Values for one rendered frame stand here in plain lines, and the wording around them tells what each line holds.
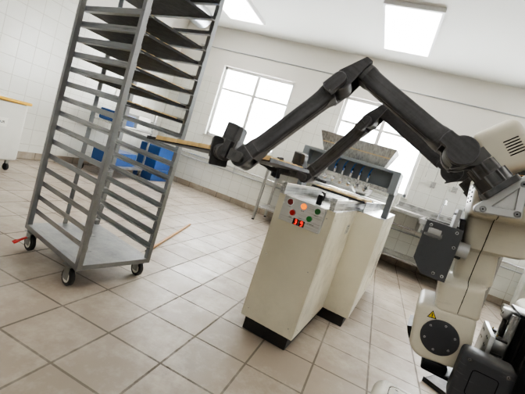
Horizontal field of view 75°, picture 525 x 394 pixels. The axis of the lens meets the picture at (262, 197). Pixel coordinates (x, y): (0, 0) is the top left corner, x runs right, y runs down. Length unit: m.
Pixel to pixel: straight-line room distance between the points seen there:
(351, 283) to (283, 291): 0.74
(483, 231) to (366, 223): 1.41
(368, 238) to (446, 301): 1.41
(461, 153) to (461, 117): 4.99
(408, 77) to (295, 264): 4.58
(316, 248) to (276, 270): 0.27
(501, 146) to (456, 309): 0.48
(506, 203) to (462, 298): 0.31
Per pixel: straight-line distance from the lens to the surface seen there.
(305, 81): 6.20
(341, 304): 2.65
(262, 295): 2.05
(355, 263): 2.57
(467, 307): 1.19
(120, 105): 1.93
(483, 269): 1.22
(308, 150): 2.64
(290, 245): 1.93
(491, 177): 1.02
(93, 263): 2.16
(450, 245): 1.14
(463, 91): 6.08
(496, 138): 1.19
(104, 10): 2.34
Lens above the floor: 1.01
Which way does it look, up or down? 7 degrees down
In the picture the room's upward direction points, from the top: 18 degrees clockwise
